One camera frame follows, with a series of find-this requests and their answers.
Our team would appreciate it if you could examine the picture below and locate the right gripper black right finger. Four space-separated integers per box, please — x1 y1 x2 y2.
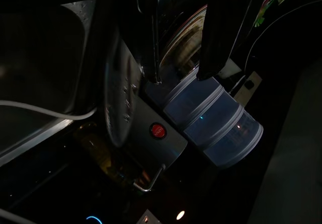
196 0 260 81

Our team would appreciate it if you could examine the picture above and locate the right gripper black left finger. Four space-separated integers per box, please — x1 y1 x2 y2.
108 0 162 84

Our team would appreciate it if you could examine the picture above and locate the patterned ceramic plate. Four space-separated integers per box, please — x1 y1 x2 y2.
159 4 208 75

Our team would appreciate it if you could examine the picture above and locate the stainless steel bowl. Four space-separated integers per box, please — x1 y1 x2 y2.
160 10 202 73

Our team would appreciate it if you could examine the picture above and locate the stainless steel sink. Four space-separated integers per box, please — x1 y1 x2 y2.
0 0 99 167

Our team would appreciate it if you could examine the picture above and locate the grey cylinder with red badge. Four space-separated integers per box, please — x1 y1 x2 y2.
120 80 189 192

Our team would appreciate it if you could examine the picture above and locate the yellow oil bottle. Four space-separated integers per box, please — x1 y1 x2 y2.
72 122 122 180

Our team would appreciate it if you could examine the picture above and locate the white hose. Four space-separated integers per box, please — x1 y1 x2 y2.
0 100 98 121

